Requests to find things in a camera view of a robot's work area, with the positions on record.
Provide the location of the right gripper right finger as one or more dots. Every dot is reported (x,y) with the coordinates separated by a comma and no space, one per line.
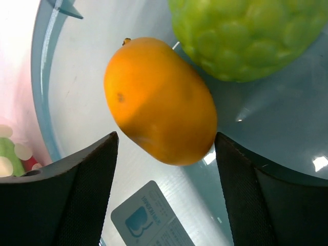
(267,203)

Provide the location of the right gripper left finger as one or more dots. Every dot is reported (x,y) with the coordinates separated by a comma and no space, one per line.
(63,203)

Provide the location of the red chili pepper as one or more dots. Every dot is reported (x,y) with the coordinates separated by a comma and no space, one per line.
(31,164)

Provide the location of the light green cucumber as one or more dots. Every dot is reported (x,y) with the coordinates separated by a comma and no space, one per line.
(10,163)

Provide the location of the orange mango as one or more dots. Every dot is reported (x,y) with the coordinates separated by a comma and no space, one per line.
(160,102)

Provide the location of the clear zip top bag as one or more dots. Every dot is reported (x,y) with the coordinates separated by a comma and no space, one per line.
(18,114)

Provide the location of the teal plastic bin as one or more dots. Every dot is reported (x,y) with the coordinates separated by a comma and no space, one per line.
(282,117)

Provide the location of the green custard apple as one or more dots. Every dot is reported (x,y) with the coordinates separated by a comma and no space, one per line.
(246,40)

